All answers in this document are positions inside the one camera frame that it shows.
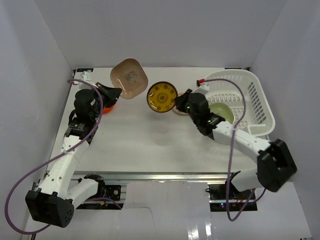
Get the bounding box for orange round plate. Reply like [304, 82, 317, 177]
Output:
[102, 105, 115, 115]

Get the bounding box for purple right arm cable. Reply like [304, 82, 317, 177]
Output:
[196, 77, 267, 222]

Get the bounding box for dark round yellow patterned plate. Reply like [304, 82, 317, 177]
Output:
[146, 81, 178, 113]

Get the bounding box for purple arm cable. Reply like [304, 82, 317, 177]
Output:
[196, 77, 267, 222]
[4, 78, 123, 235]

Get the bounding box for brown square panda plate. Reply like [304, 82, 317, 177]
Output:
[110, 58, 149, 100]

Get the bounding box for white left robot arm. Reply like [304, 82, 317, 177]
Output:
[25, 71, 122, 228]

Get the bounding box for green square panda plate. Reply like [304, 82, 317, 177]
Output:
[208, 102, 235, 124]

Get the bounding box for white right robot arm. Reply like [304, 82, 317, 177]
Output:
[174, 89, 298, 200]

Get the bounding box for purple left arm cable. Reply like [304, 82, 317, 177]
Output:
[4, 78, 123, 235]

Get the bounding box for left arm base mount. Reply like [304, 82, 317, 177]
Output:
[77, 185, 124, 210]

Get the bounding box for beige round plate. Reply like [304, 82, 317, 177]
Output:
[173, 89, 192, 115]

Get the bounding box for white plastic basket bin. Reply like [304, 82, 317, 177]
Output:
[194, 69, 276, 139]

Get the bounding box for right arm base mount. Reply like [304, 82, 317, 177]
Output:
[205, 184, 258, 213]

